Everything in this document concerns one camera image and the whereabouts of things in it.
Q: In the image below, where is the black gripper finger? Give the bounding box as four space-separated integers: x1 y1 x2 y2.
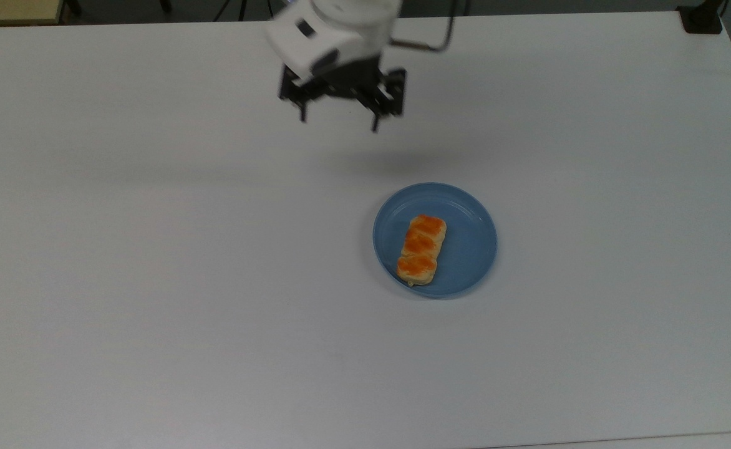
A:
278 64 311 123
365 67 408 133

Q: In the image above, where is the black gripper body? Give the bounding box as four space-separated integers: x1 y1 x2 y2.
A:
306 55 384 102

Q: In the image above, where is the bread with orange glaze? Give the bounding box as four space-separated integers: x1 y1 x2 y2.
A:
396 214 448 287

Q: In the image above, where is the blue plastic plate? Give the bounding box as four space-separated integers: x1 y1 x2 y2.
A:
372 181 498 299

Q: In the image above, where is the light wooden board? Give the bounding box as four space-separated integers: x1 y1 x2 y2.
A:
0 0 70 27

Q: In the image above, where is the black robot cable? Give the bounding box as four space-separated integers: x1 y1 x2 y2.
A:
390 0 471 54

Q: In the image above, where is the black clamped camera mount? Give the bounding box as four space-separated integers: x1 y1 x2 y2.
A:
677 0 729 34

